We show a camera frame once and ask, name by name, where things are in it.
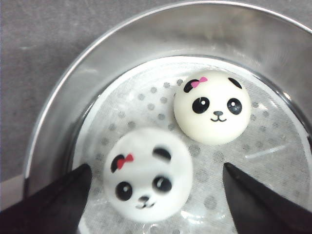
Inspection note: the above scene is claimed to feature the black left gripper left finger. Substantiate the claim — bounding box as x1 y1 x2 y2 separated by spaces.
0 164 92 234

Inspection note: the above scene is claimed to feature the panda bun with red bow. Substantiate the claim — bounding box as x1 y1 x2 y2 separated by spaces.
103 127 193 223

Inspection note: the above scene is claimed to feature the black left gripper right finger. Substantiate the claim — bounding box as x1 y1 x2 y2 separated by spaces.
223 162 312 234

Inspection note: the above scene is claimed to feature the panda bun with pink bow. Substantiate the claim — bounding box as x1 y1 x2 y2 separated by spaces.
174 70 251 145

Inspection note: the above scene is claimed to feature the white perforated steamer liner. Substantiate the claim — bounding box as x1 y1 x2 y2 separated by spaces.
73 57 312 234

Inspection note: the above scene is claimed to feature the stainless steel steamer pot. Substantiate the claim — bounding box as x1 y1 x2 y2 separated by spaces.
25 1 312 195

